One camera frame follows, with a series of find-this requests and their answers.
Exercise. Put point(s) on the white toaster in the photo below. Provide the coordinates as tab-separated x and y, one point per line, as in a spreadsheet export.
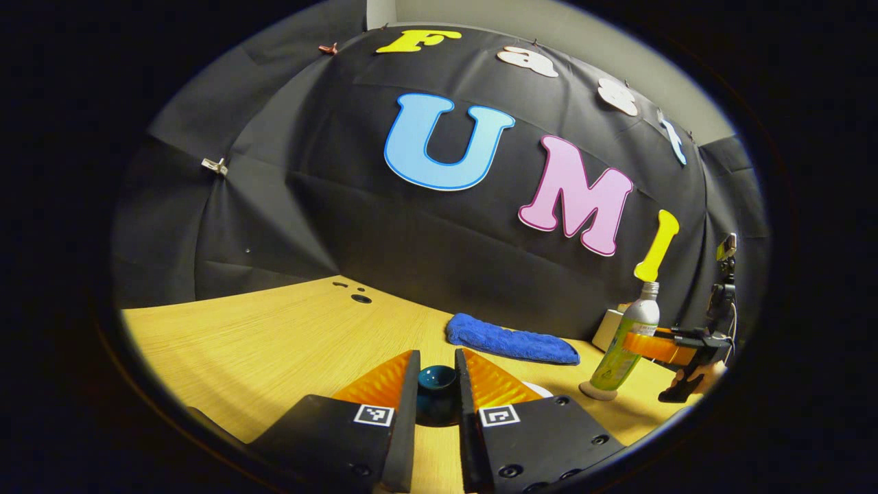
607	331

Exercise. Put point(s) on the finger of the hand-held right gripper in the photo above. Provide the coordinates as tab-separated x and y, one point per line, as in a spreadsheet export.
675	331
658	348

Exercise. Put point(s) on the black backdrop cloth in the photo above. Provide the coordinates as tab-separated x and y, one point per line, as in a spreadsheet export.
377	226

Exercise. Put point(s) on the dark blue teacup lid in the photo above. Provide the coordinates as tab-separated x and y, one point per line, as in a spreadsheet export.
437	379

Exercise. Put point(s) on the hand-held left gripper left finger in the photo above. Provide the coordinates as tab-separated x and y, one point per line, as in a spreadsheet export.
405	425

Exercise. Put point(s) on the silver green water bottle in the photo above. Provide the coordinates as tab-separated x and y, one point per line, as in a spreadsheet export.
634	322

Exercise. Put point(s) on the blue towel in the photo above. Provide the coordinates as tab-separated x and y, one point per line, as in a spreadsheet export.
507	339

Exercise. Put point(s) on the white backdrop clip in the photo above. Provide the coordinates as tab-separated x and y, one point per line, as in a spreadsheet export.
215	167

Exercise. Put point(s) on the red backdrop clip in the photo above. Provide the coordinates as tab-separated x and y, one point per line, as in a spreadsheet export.
328	49

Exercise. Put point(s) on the round brown coaster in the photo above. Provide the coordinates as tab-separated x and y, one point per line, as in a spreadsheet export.
598	393

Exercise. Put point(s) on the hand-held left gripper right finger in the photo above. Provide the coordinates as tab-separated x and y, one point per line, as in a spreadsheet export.
470	425

